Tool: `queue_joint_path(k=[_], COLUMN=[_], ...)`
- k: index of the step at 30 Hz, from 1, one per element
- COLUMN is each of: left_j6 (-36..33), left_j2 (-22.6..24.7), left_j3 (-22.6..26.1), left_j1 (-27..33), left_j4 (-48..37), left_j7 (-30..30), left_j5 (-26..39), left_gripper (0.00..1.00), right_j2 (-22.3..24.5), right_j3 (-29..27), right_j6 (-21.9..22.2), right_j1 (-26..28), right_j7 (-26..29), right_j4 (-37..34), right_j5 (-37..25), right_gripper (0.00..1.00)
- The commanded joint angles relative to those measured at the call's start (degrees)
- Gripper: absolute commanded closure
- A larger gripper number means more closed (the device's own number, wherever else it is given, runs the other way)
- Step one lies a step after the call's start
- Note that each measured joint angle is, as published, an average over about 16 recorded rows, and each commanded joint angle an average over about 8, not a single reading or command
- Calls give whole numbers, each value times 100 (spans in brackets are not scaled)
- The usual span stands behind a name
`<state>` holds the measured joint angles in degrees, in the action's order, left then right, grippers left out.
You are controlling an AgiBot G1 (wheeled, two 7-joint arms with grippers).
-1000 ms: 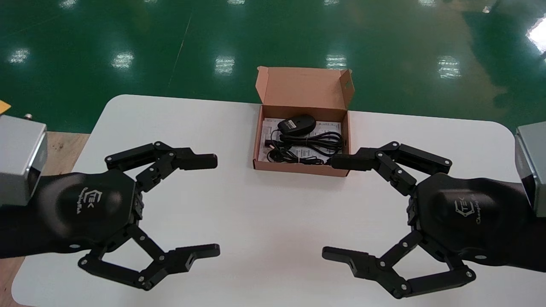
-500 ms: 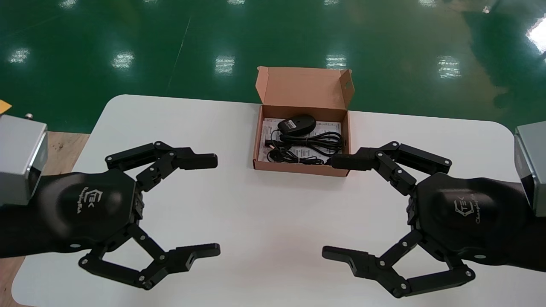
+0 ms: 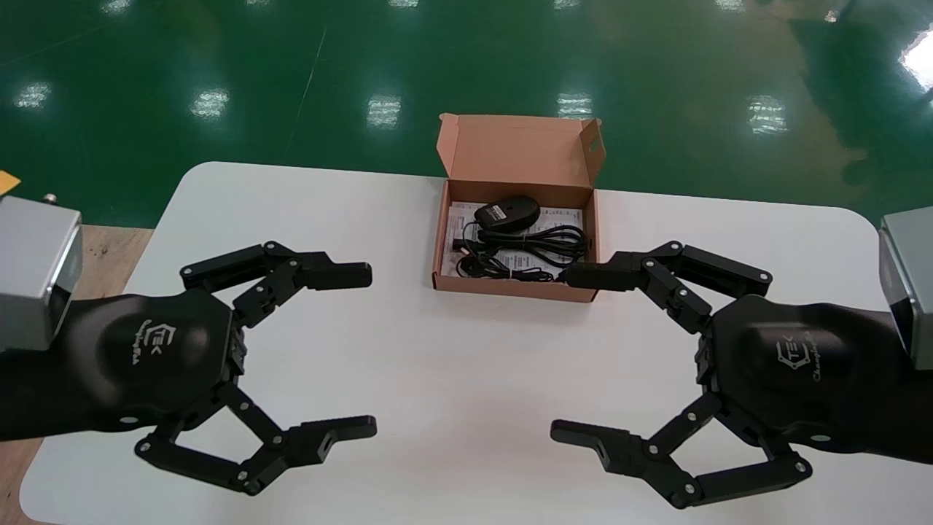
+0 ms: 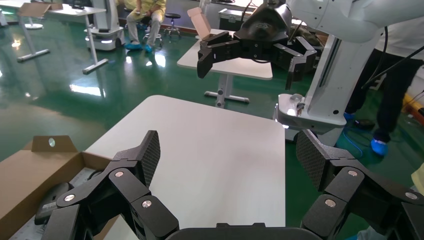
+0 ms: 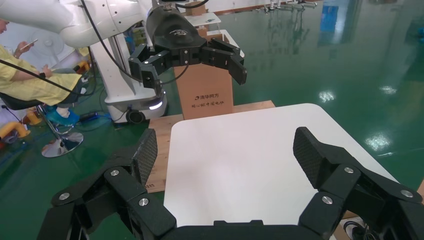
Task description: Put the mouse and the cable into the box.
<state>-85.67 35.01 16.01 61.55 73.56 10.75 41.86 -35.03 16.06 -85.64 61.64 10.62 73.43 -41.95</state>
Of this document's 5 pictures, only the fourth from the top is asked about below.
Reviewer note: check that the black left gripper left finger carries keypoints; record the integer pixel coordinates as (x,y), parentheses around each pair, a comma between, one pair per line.
(126,185)

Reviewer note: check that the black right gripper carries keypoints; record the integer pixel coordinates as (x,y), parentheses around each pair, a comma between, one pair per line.
(265,26)

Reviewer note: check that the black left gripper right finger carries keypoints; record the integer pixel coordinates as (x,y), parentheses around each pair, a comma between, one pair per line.
(344,185)

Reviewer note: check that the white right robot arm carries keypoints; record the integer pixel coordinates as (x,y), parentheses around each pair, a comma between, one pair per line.
(348,16)

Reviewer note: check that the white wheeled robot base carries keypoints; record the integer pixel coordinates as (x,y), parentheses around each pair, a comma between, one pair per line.
(106,36)

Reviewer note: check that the open cardboard box with flap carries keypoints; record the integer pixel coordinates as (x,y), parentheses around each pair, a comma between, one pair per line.
(198,21)

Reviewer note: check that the brown cardboard storage box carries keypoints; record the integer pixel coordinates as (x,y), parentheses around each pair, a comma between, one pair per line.
(26,172)

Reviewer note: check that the small open cardboard box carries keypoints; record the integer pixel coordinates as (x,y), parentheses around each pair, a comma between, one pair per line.
(33,9)

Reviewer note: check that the white printed paper manual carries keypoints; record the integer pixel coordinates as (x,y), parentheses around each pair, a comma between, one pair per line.
(82,177)

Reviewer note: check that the black equipment case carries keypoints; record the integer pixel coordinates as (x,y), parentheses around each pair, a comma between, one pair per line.
(228,21)

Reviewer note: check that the white robot torso column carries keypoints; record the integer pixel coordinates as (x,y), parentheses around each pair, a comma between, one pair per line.
(331,82)

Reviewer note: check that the black round stool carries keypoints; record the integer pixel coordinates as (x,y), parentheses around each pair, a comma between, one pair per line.
(173,16)

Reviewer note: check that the standing person in white shirt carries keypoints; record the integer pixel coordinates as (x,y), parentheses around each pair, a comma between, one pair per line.
(397,82)

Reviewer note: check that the seated person in yellow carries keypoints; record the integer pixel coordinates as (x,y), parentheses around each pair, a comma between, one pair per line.
(145,16)

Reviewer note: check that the white table with metal leg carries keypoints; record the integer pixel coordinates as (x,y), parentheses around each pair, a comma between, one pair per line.
(31,54)
(76,11)

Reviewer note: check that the white table with grey pedestal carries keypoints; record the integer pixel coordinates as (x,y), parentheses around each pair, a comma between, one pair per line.
(238,68)

